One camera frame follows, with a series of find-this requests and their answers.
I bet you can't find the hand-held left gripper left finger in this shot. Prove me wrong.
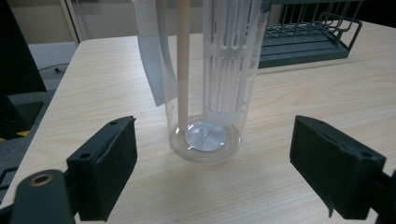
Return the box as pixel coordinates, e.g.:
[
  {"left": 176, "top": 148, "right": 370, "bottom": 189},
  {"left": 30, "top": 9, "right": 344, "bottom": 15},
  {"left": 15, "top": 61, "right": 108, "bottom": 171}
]
[{"left": 65, "top": 116, "right": 138, "bottom": 222}]

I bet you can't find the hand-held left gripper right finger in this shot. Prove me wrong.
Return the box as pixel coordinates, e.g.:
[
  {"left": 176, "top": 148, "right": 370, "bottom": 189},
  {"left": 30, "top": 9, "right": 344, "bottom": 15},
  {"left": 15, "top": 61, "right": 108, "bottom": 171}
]
[{"left": 289, "top": 115, "right": 387, "bottom": 220}]

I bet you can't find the clear plastic pitcher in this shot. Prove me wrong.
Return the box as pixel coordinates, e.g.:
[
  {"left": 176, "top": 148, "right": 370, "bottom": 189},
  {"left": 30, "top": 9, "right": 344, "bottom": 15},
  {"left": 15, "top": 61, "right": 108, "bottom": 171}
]
[{"left": 132, "top": 0, "right": 271, "bottom": 164}]

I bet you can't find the beige stirring rod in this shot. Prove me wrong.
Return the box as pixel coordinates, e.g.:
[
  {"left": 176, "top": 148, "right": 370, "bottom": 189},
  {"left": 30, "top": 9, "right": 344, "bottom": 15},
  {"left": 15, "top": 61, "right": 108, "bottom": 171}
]
[{"left": 177, "top": 0, "right": 191, "bottom": 133}]

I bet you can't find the dark green dish rack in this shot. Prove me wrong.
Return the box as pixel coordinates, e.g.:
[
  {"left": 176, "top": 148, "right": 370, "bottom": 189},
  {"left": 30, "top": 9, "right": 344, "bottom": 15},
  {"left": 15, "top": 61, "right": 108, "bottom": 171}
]
[{"left": 258, "top": 0, "right": 364, "bottom": 69}]

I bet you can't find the black cabinet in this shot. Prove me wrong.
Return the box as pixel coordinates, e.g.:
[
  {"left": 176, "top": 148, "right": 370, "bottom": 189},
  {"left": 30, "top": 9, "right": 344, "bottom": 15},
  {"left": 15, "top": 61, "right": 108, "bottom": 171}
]
[{"left": 0, "top": 0, "right": 49, "bottom": 140}]

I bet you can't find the black cable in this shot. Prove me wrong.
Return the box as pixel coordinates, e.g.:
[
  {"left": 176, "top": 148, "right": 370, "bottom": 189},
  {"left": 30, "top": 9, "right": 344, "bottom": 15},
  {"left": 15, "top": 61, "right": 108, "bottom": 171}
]
[{"left": 38, "top": 63, "right": 70, "bottom": 75}]

